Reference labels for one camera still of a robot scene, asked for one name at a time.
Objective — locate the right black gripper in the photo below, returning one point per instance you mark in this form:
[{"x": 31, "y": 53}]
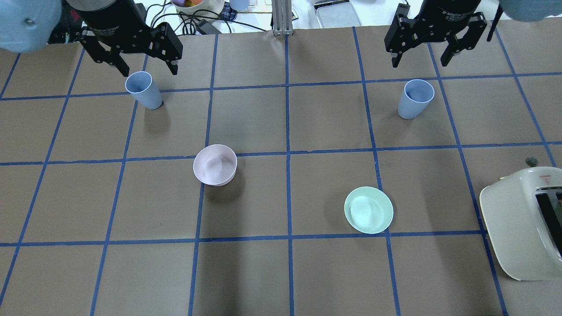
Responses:
[{"x": 444, "y": 13}]

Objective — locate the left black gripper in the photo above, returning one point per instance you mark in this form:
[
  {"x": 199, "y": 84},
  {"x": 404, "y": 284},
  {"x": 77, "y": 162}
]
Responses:
[{"x": 115, "y": 18}]

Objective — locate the blue cup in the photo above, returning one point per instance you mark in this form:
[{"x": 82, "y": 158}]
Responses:
[
  {"x": 144, "y": 89},
  {"x": 239, "y": 5},
  {"x": 416, "y": 95}
]

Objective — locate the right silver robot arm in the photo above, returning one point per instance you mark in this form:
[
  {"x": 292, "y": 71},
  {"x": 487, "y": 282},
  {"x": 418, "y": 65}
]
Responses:
[{"x": 523, "y": 11}]

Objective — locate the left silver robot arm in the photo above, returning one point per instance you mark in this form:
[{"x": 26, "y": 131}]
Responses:
[{"x": 26, "y": 25}]

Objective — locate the bowl of foam blocks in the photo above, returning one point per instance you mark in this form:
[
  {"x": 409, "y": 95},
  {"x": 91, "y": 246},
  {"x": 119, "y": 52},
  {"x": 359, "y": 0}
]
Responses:
[{"x": 199, "y": 7}]

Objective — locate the black power adapter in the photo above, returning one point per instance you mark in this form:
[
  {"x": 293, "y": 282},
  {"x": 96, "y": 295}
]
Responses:
[{"x": 206, "y": 28}]

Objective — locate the silver kitchen scale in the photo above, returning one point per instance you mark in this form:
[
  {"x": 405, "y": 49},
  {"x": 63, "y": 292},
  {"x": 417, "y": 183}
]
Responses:
[{"x": 336, "y": 14}]

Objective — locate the blue cup on desk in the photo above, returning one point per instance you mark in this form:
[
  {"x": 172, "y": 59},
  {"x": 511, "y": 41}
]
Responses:
[{"x": 239, "y": 5}]

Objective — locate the pink bowl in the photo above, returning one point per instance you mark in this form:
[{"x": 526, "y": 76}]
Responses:
[{"x": 215, "y": 165}]

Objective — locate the green bowl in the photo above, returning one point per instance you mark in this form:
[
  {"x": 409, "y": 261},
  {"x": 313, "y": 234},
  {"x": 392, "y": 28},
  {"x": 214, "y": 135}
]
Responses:
[{"x": 368, "y": 210}]

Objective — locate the cream white toaster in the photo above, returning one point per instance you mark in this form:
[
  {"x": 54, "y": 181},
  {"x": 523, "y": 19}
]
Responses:
[{"x": 522, "y": 213}]

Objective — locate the aluminium frame post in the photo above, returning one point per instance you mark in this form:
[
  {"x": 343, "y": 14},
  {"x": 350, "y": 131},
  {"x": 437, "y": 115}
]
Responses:
[{"x": 282, "y": 18}]

